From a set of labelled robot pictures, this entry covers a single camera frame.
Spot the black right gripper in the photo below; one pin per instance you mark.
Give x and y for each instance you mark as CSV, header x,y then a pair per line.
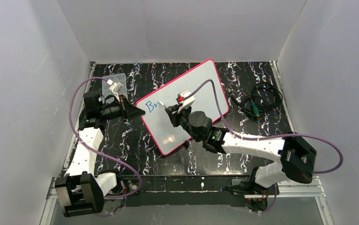
x,y
173,113

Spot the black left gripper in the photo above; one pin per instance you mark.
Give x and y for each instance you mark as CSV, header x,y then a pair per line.
x,y
124,108

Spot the pink framed whiteboard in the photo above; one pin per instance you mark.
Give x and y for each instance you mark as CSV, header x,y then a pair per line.
x,y
199,88

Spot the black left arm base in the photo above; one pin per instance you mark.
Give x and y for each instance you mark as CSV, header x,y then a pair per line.
x,y
126,186

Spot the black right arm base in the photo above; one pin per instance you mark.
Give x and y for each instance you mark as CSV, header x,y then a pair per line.
x,y
258,199

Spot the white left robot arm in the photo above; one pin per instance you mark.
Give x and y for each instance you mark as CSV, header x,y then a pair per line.
x,y
80,191

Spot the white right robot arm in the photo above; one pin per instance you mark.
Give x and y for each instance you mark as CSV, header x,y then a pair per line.
x,y
220,140

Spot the metal whiteboard stand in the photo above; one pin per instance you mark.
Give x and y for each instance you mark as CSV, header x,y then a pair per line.
x,y
186,144

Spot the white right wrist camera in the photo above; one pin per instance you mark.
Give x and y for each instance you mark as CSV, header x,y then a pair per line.
x,y
185,100

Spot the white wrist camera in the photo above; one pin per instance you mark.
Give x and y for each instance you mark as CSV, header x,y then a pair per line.
x,y
185,100
114,88

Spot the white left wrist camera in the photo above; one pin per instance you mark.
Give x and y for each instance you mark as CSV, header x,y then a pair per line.
x,y
114,88

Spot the green handled screwdriver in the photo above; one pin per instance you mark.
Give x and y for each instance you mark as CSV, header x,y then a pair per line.
x,y
255,109

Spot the aluminium front frame rail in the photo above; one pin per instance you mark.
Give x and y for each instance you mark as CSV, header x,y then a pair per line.
x,y
216,183

